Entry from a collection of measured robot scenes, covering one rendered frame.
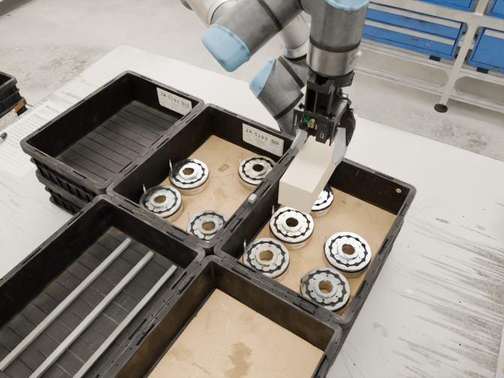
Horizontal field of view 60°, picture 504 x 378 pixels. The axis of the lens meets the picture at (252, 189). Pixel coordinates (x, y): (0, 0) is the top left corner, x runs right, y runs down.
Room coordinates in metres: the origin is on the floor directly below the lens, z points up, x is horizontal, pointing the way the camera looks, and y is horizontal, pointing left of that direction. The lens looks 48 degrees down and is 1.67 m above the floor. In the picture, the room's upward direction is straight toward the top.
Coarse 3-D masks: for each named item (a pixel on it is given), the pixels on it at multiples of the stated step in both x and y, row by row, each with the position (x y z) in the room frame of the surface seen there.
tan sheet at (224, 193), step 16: (208, 144) 0.93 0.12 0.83; (224, 144) 0.93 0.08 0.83; (208, 160) 0.86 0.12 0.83; (224, 160) 0.86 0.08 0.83; (224, 176) 0.80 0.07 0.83; (208, 192) 0.75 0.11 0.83; (224, 192) 0.75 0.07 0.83; (240, 192) 0.75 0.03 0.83; (192, 208) 0.69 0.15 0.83; (208, 208) 0.69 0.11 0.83; (224, 208) 0.69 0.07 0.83; (176, 224) 0.64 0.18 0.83
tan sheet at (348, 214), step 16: (336, 192) 0.75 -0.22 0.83; (336, 208) 0.70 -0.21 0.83; (352, 208) 0.70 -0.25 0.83; (368, 208) 0.70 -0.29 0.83; (320, 224) 0.65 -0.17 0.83; (336, 224) 0.65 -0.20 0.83; (352, 224) 0.65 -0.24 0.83; (368, 224) 0.65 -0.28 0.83; (384, 224) 0.65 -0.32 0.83; (320, 240) 0.60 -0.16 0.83; (368, 240) 0.60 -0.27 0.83; (304, 256) 0.55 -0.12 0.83; (320, 256) 0.55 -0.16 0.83; (288, 272) 0.51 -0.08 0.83; (304, 272) 0.51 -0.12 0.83; (352, 288) 0.47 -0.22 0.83
